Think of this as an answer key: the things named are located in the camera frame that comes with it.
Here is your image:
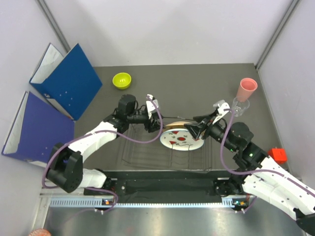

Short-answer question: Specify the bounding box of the yellow-green bowl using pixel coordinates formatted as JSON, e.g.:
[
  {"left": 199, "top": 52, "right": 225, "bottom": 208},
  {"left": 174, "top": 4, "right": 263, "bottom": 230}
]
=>
[{"left": 112, "top": 72, "right": 132, "bottom": 90}]

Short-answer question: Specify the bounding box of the pink plastic cup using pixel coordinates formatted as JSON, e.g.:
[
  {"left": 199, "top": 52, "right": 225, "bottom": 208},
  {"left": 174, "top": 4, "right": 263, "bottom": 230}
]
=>
[{"left": 236, "top": 78, "right": 258, "bottom": 102}]

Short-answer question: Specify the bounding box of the black wire dish rack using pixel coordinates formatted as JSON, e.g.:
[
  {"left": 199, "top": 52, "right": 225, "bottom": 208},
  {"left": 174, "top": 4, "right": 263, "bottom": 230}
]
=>
[{"left": 121, "top": 137, "right": 212, "bottom": 171}]

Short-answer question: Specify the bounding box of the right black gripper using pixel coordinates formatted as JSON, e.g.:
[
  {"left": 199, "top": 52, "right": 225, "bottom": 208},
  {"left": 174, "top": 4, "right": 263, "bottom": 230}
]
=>
[{"left": 184, "top": 111, "right": 237, "bottom": 153}]

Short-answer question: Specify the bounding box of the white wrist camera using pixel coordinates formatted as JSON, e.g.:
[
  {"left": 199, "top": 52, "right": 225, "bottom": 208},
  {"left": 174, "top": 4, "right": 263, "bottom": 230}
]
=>
[
  {"left": 212, "top": 100, "right": 230, "bottom": 124},
  {"left": 146, "top": 94, "right": 159, "bottom": 118}
]

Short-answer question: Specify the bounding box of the orange mesh object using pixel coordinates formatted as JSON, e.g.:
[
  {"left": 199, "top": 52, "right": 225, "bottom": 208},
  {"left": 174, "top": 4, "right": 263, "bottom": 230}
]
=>
[{"left": 28, "top": 229, "right": 51, "bottom": 236}]

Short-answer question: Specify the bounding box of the clear faceted drinking glass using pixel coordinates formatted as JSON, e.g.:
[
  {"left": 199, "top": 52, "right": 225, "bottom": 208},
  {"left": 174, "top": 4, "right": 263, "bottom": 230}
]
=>
[{"left": 232, "top": 96, "right": 250, "bottom": 117}]

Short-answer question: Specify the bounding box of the beige wooden plate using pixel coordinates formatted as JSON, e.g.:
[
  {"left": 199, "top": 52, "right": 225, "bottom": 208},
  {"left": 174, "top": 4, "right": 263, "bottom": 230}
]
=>
[{"left": 163, "top": 121, "right": 191, "bottom": 131}]

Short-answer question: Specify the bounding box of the white plate with red pattern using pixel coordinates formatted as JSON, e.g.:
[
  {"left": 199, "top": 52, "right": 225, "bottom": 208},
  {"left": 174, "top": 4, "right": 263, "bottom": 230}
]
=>
[{"left": 159, "top": 128, "right": 204, "bottom": 151}]

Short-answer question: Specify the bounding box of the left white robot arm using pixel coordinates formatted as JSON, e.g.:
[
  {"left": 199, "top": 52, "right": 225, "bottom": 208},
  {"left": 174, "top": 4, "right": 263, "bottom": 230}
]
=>
[{"left": 42, "top": 94, "right": 163, "bottom": 195}]

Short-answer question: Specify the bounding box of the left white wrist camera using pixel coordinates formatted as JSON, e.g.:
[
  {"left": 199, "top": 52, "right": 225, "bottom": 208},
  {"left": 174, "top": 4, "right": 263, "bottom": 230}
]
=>
[{"left": 146, "top": 94, "right": 159, "bottom": 118}]

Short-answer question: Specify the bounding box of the blue ring binder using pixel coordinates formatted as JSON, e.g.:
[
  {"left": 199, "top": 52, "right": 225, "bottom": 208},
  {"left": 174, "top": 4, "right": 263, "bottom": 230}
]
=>
[{"left": 29, "top": 43, "right": 102, "bottom": 120}]

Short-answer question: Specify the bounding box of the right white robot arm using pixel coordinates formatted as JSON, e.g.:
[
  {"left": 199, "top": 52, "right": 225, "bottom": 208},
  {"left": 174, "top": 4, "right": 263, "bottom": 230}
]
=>
[{"left": 184, "top": 114, "right": 315, "bottom": 236}]

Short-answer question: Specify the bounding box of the red block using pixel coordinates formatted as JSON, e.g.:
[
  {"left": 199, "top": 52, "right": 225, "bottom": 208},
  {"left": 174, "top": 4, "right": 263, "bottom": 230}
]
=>
[{"left": 268, "top": 148, "right": 287, "bottom": 164}]

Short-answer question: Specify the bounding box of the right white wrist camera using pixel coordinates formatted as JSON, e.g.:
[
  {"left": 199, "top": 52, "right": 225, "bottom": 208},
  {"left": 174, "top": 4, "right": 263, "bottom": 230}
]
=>
[{"left": 212, "top": 100, "right": 230, "bottom": 124}]

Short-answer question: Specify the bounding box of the purple ring binder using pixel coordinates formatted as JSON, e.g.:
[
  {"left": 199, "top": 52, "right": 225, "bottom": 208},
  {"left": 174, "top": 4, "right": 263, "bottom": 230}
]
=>
[{"left": 1, "top": 92, "right": 74, "bottom": 167}]

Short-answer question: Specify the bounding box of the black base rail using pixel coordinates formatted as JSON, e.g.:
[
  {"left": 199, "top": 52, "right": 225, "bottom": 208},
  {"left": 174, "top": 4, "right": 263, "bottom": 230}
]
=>
[{"left": 83, "top": 169, "right": 259, "bottom": 204}]

